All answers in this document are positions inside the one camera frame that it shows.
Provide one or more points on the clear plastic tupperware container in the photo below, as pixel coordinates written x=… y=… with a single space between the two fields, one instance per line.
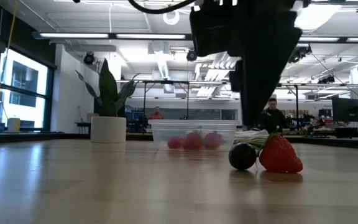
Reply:
x=166 y=127

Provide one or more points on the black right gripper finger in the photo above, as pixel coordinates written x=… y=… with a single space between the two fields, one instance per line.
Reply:
x=256 y=93

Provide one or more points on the black ceiling spotlight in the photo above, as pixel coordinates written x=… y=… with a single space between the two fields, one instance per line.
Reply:
x=191 y=55
x=89 y=58

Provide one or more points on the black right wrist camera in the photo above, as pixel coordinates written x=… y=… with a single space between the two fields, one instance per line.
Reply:
x=213 y=31

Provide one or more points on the cream cup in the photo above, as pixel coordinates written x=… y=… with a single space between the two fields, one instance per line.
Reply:
x=13 y=124

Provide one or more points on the black computer monitor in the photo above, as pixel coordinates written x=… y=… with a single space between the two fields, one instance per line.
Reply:
x=348 y=110

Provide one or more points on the dark round fruit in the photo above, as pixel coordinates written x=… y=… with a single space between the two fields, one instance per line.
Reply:
x=242 y=157

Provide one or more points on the person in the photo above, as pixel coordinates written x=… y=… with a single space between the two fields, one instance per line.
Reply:
x=272 y=119
x=156 y=116

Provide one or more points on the folded white plaid towel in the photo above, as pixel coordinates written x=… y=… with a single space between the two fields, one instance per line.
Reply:
x=250 y=136

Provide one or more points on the black background rig frame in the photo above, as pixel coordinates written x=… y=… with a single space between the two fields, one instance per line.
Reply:
x=166 y=81
x=296 y=99

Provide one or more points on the red fruits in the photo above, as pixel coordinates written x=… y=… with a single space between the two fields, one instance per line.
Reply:
x=193 y=142

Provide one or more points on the green snake plant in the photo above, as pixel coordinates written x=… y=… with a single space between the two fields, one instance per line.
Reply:
x=108 y=93

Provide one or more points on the red strawberry with leaves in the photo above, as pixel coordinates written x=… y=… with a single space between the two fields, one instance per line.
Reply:
x=213 y=141
x=280 y=157

